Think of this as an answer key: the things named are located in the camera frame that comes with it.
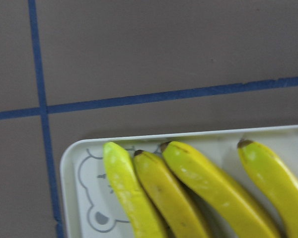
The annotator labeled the yellow plastic banana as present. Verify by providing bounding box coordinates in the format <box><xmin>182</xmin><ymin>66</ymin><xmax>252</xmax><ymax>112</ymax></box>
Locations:
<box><xmin>103</xmin><ymin>142</ymin><xmax>168</xmax><ymax>238</ymax></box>

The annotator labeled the yellow banana short end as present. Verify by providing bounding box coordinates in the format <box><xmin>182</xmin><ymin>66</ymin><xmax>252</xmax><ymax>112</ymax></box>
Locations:
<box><xmin>134</xmin><ymin>150</ymin><xmax>213</xmax><ymax>238</ymax></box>

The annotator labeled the white bear tray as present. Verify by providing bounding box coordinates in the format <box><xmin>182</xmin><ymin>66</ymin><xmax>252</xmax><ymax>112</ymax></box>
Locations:
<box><xmin>60</xmin><ymin>125</ymin><xmax>298</xmax><ymax>238</ymax></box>

